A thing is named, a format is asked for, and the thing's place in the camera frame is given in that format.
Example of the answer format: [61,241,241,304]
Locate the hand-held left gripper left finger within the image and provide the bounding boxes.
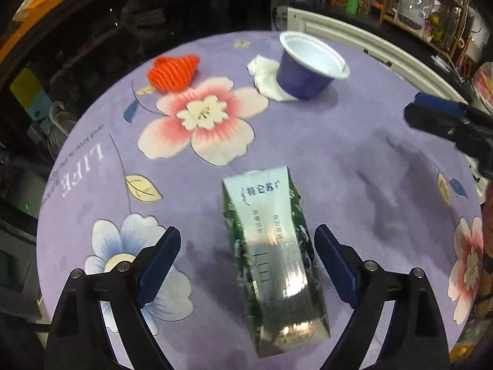
[46,227,182,370]

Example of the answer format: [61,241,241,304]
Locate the purple floral tablecloth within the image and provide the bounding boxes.
[36,29,486,370]

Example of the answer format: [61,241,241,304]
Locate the green milk carton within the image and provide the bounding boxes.
[221,166,331,357]

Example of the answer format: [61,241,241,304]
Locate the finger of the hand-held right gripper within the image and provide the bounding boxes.
[404,92,472,141]

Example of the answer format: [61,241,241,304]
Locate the yellow box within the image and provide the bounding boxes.
[10,67,51,124]

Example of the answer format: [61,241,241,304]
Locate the orange foam fruit net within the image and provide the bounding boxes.
[147,55,200,94]

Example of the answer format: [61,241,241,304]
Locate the clear bag of pink items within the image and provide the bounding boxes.
[471,61,493,114]

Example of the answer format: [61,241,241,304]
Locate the curved wooden counter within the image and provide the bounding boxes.
[0,0,270,70]

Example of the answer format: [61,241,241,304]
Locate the wooden shelf rack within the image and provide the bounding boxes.
[379,0,468,52]

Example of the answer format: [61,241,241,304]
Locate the purple plastic cup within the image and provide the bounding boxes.
[275,31,350,101]

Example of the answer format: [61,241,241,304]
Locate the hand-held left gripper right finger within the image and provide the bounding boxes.
[314,224,451,370]

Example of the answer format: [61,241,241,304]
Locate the white tissue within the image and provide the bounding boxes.
[246,56,299,103]

